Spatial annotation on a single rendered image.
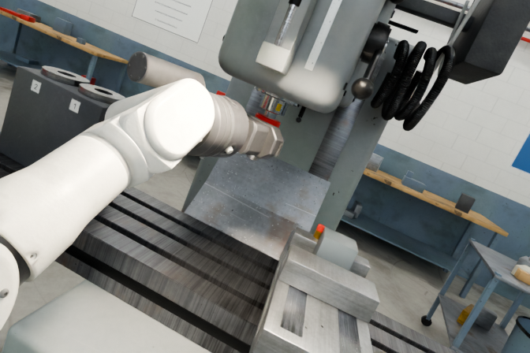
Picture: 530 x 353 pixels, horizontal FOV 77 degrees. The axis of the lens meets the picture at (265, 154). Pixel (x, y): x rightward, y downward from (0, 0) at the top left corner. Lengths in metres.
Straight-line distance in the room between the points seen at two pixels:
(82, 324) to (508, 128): 5.00
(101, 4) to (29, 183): 6.10
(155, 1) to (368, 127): 5.12
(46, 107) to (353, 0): 0.59
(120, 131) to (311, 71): 0.28
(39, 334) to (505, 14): 0.96
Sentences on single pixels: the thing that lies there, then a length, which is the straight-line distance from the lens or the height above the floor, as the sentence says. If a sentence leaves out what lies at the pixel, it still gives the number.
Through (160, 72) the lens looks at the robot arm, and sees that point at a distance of 0.41.
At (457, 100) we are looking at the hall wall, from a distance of 4.99.
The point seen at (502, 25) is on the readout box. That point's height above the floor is 1.60.
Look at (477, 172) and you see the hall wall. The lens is 5.12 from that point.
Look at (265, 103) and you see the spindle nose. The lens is 0.57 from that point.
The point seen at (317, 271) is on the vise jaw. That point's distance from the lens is 0.54.
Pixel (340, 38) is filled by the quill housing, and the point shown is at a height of 1.41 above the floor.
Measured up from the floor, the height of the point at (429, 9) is 1.62.
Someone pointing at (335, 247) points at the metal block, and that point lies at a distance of 0.59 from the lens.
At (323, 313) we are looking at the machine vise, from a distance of 0.54.
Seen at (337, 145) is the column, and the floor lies 1.24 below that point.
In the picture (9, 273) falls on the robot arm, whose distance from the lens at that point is 0.24.
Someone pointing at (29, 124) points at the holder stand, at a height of 1.07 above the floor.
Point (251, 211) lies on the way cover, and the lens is 0.92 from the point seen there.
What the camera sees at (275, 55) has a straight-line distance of 0.46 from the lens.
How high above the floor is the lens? 1.31
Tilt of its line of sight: 11 degrees down
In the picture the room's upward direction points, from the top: 23 degrees clockwise
